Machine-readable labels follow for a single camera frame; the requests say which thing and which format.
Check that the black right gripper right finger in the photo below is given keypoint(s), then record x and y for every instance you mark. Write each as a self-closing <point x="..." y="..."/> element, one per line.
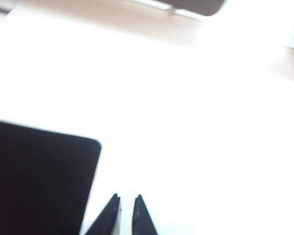
<point x="143" y="218"/>

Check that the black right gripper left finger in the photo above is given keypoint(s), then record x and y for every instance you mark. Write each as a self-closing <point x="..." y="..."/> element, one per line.
<point x="105" y="218"/>

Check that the black mouse pad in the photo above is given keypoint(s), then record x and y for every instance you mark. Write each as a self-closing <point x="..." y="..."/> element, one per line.
<point x="39" y="181"/>

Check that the wide grey desk divider panel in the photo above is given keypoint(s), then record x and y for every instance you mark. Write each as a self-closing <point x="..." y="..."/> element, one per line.
<point x="198" y="6"/>

